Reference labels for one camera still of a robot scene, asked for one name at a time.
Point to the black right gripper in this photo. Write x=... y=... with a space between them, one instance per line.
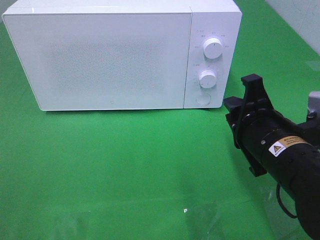
x=249 y=121

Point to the round white door button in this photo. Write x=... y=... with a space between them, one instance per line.
x=203 y=99

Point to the white microwave knob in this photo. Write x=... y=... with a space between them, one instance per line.
x=212 y=47
x=207 y=79

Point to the white microwave door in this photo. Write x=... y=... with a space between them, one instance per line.
x=103 y=61

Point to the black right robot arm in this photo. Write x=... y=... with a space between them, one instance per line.
x=273 y=144

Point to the white microwave oven body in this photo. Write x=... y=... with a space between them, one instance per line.
x=209 y=18

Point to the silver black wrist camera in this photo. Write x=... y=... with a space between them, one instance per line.
x=313 y=106

